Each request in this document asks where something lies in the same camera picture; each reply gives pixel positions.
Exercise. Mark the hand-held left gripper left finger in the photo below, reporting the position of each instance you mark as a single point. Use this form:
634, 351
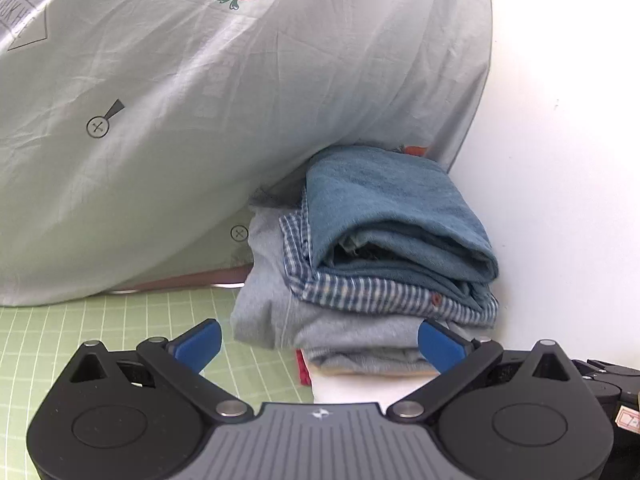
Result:
197, 344

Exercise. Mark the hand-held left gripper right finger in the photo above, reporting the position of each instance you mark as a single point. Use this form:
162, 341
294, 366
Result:
437, 346

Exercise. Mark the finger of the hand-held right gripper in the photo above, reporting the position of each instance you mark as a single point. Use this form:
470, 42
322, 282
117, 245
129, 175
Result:
612, 368

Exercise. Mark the blue denim jeans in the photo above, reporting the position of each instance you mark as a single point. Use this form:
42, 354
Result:
395, 210

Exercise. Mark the grey folded garment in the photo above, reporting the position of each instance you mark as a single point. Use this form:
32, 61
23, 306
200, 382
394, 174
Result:
270, 305

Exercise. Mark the white folded cloth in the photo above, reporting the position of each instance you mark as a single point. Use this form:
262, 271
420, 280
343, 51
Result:
360, 385

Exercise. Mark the blue checked shirt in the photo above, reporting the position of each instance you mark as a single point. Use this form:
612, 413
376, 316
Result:
350, 292

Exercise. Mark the red knit cloth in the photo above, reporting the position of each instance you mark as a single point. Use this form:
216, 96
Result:
302, 367

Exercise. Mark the green grid cutting mat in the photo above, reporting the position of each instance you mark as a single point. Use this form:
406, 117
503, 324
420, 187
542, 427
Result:
50, 330

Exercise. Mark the carrot printed white sheet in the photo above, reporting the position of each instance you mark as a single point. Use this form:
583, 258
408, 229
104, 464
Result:
225, 110

